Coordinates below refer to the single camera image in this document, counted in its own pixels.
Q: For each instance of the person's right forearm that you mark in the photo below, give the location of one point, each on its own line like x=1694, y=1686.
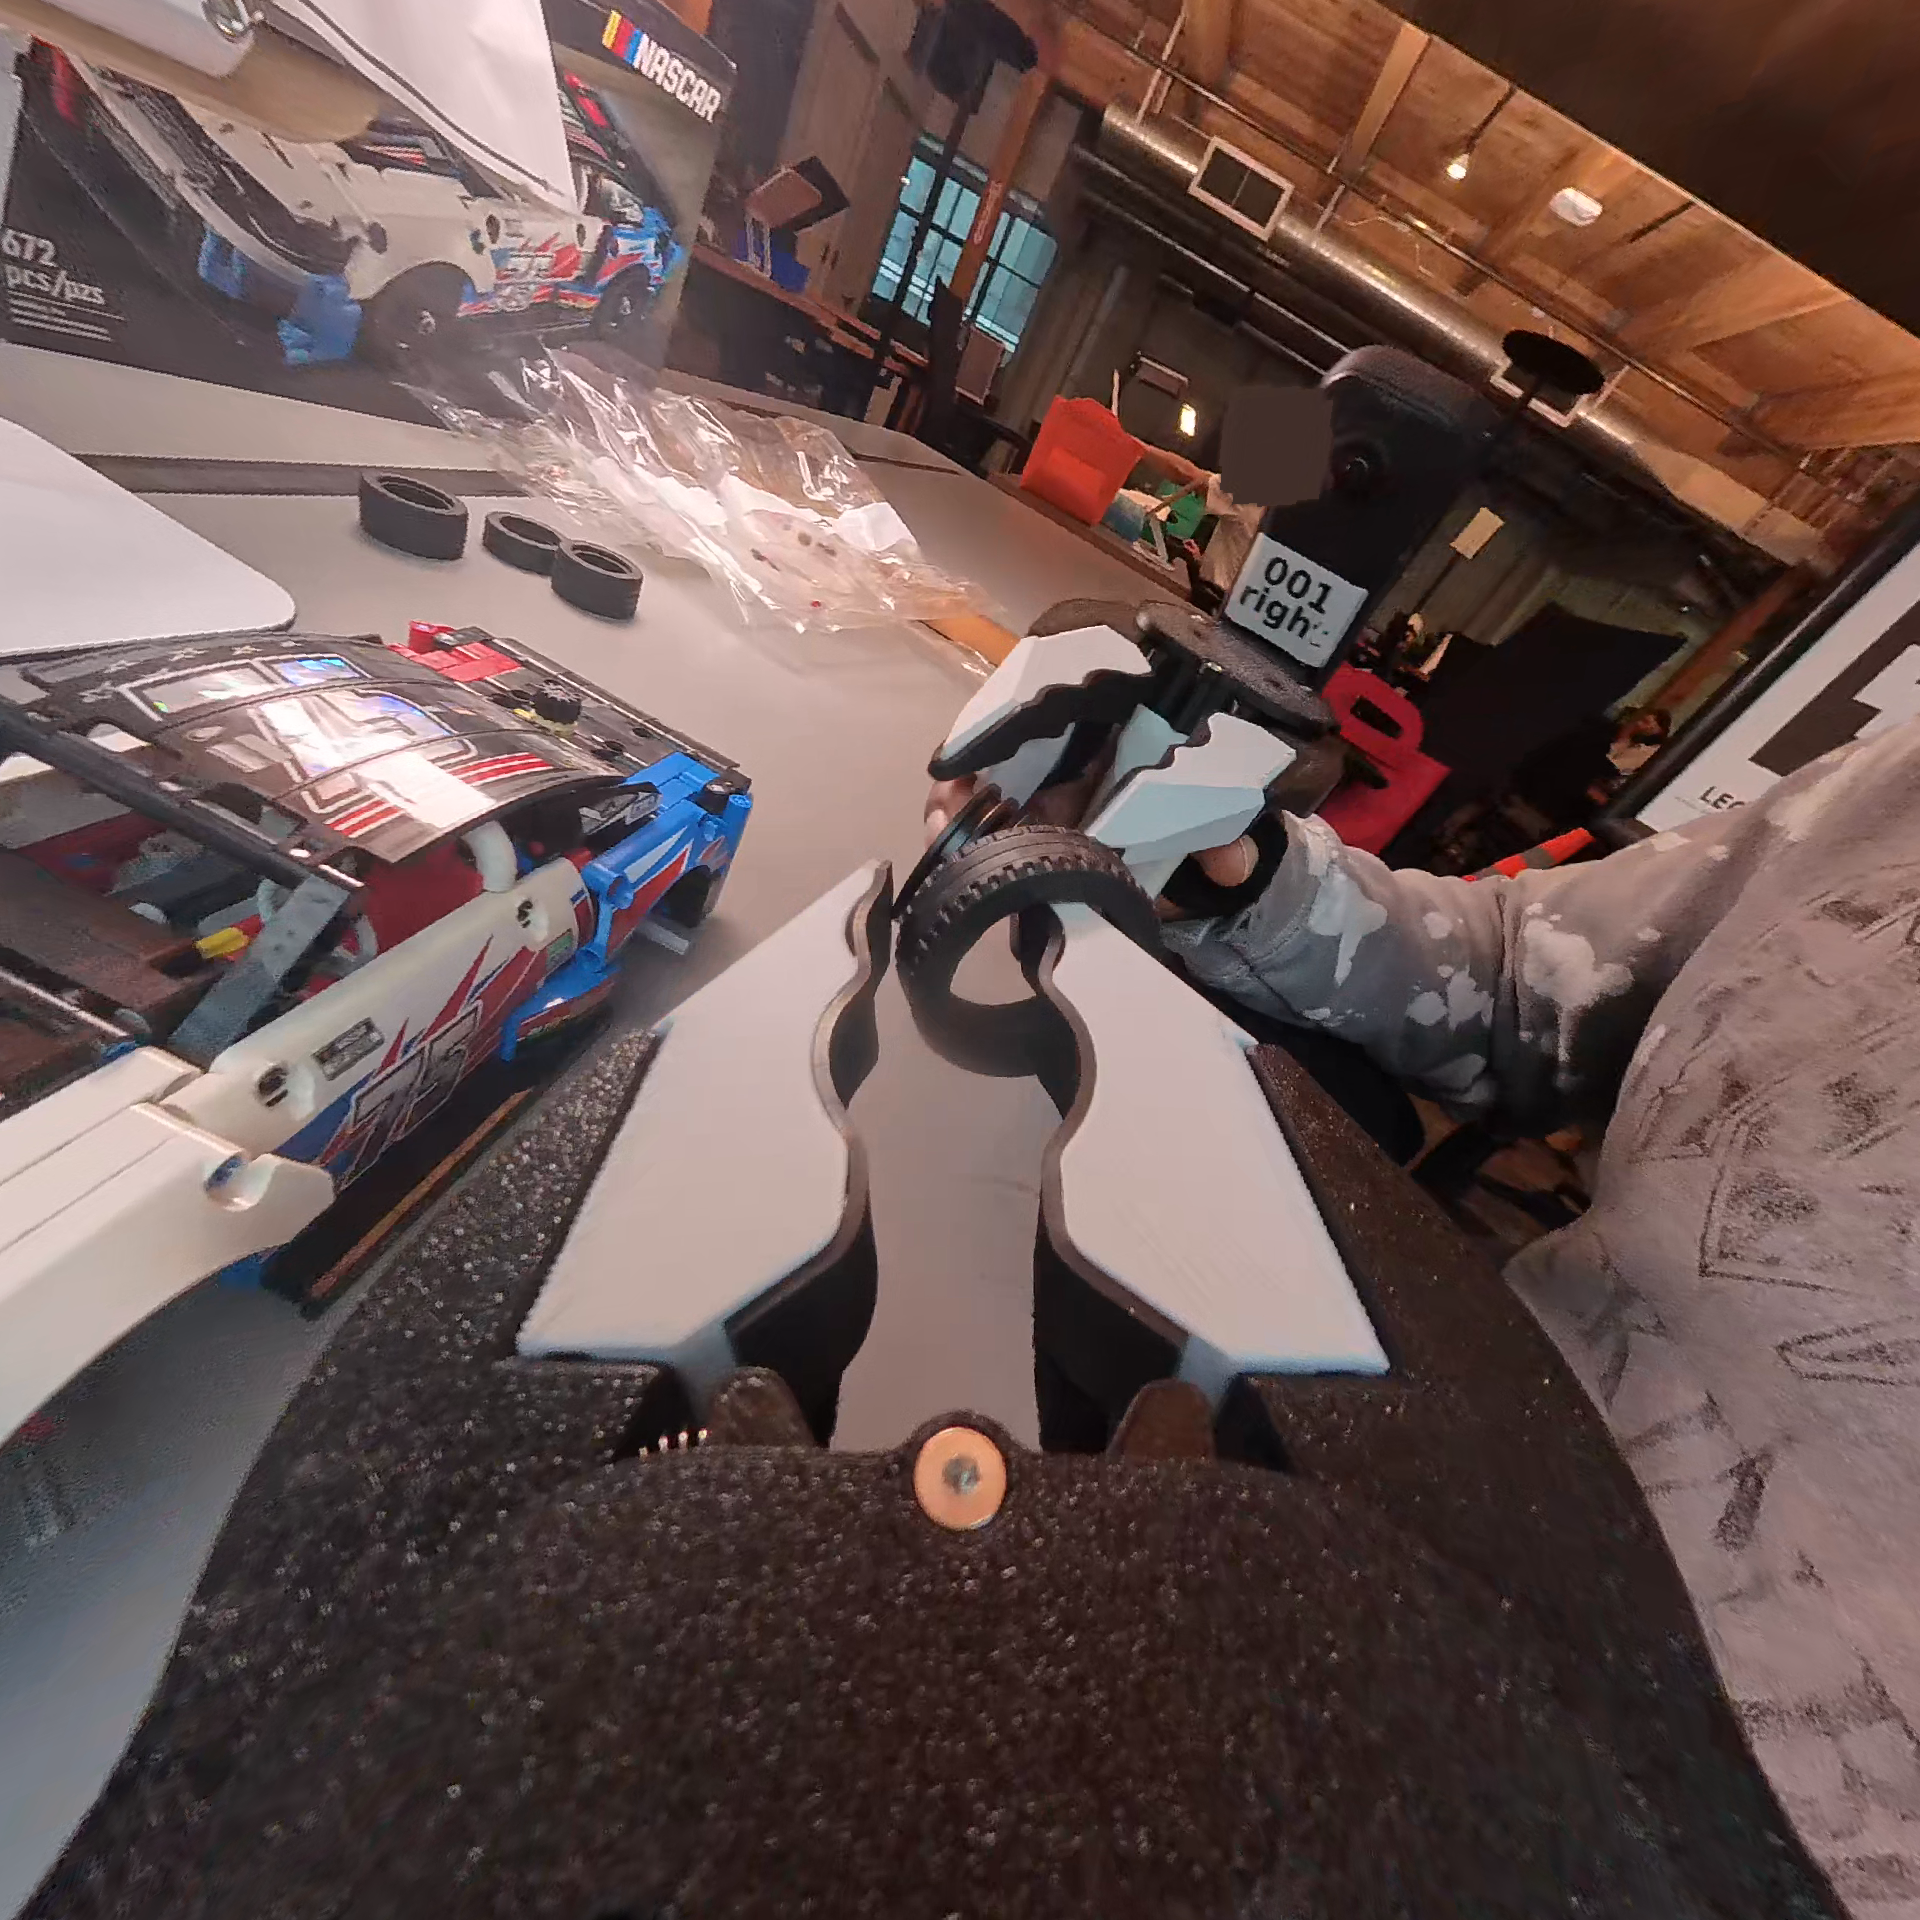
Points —
x=1424, y=960

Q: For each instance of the orange traffic cone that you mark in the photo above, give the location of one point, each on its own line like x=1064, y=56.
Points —
x=1547, y=858

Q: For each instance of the black round ceiling fixture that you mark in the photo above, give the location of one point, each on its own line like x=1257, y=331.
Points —
x=1552, y=364

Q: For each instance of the window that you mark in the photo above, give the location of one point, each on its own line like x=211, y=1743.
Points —
x=960, y=247

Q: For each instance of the toy car box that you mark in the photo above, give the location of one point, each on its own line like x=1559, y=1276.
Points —
x=452, y=270

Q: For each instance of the black rimless toy tire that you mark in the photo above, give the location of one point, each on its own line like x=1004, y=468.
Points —
x=412, y=518

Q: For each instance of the metal air duct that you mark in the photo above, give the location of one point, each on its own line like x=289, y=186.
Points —
x=1381, y=285

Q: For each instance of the black toy wheel rim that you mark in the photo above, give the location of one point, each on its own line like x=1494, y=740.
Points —
x=968, y=840

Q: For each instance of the open instruction booklet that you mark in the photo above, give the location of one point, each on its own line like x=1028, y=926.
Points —
x=481, y=76

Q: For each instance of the red plastic carrier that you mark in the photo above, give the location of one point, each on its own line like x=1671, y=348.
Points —
x=1388, y=764

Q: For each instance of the black toy wheel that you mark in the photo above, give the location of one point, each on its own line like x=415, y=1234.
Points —
x=521, y=543
x=598, y=581

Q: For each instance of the white book stand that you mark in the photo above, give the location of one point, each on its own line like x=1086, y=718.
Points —
x=119, y=556

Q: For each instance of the toy brick race car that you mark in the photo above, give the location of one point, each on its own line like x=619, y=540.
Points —
x=300, y=931

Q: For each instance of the framed marker sign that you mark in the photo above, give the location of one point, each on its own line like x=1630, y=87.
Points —
x=1800, y=704

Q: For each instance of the black toy car tire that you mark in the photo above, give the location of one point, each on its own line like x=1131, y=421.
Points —
x=1037, y=869

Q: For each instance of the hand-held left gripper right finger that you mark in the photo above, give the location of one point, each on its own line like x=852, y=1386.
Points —
x=1201, y=1200

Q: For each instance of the person's grey patterned sweatshirt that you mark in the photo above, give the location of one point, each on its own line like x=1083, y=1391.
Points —
x=1771, y=1276

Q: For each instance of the orange plastic bin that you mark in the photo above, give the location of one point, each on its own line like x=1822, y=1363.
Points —
x=1080, y=458

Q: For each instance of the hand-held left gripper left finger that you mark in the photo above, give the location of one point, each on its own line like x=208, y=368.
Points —
x=692, y=1200

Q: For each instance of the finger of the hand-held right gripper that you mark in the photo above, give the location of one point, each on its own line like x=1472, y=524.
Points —
x=1201, y=796
x=1020, y=704

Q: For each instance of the clear plastic bags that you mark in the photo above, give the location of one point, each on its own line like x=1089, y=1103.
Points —
x=721, y=494

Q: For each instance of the person's right hand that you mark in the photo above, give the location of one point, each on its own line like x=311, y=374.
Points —
x=1228, y=862

